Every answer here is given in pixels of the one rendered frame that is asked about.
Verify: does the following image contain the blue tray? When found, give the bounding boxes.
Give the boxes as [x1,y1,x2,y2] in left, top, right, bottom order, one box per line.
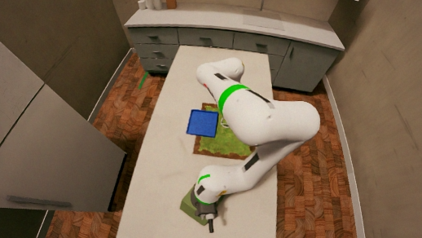
[186,109,218,138]

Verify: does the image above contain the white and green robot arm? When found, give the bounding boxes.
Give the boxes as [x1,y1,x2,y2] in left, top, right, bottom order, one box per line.
[190,58,320,233]

